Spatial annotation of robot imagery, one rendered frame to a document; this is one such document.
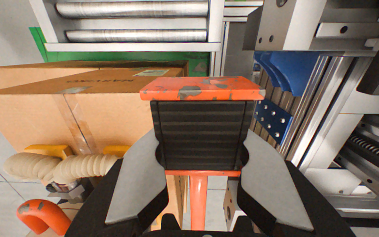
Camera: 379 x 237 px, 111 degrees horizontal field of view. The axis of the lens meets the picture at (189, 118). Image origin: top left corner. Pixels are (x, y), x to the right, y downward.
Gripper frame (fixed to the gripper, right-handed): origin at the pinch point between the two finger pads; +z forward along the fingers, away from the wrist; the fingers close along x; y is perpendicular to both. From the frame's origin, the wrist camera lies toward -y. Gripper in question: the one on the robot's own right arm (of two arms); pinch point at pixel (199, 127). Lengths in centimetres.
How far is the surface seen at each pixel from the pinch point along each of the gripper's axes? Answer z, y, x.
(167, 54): 107, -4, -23
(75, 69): 53, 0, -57
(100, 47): 47, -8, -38
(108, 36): 53, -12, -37
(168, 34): 53, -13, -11
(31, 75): 53, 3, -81
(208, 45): 46.6, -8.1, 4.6
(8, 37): 108, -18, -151
